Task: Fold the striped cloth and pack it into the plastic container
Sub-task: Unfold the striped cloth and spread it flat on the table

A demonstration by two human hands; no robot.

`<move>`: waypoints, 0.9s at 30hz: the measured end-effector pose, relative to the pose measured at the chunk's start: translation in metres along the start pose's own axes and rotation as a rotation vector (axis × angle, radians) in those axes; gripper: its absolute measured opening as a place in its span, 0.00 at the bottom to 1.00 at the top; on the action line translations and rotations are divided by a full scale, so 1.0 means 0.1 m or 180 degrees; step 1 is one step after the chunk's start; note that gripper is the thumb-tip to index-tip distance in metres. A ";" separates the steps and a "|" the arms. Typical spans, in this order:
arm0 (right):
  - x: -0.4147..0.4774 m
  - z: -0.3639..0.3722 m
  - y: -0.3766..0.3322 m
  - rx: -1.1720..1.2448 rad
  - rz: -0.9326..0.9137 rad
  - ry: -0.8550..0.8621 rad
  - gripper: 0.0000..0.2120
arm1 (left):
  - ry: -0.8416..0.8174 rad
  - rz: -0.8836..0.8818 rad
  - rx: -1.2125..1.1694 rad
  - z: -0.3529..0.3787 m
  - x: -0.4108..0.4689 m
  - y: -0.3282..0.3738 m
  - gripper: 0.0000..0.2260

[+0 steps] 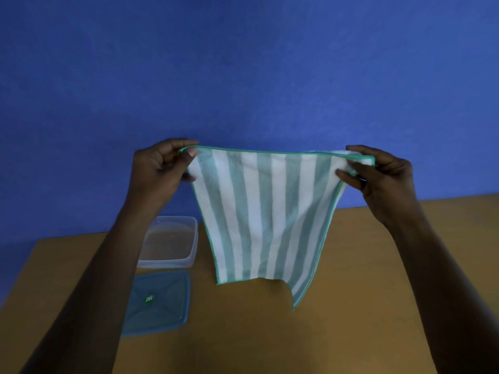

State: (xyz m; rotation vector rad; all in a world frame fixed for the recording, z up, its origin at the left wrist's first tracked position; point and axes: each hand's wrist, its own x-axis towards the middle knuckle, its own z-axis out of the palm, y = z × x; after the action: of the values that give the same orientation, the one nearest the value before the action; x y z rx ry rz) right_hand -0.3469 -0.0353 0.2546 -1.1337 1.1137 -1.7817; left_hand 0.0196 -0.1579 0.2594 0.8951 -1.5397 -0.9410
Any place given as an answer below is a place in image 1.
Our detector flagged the person's left forearm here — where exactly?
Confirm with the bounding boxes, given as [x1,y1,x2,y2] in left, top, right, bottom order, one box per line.
[19,204,154,374]

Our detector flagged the person's left hand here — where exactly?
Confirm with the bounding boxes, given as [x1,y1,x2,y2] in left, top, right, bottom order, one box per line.
[126,138,199,215]

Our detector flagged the person's right hand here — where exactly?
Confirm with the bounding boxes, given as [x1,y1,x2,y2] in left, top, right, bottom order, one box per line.
[335,145,422,227]

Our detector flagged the blue plastic container lid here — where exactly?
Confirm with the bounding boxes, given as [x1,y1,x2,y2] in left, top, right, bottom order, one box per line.
[120,270,191,338]

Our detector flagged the clear plastic container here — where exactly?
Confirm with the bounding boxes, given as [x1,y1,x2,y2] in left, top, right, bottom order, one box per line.
[137,216,199,269]

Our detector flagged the green white striped cloth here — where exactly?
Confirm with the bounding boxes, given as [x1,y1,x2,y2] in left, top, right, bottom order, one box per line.
[179,145,376,311]

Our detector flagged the person's right forearm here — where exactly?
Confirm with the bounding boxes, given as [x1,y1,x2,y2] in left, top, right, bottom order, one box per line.
[384,202,499,374]

